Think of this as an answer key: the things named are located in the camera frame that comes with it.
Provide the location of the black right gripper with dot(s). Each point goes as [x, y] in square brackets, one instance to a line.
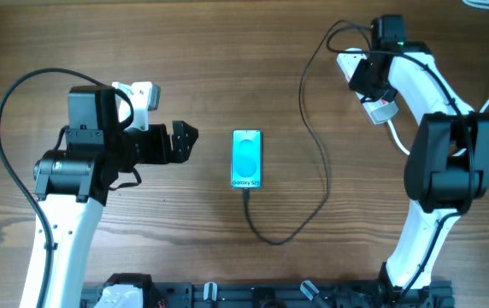
[356, 82]

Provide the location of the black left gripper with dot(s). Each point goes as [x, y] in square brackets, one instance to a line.
[161, 152]

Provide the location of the turquoise Galaxy smartphone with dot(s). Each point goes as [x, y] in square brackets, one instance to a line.
[246, 166]

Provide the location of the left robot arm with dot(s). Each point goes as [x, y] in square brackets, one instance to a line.
[72, 186]

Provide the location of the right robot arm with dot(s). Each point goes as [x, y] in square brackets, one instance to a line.
[448, 164]

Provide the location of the white power strip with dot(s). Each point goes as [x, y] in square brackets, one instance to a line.
[379, 112]

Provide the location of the black mounting rail base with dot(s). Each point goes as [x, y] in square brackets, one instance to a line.
[340, 295]

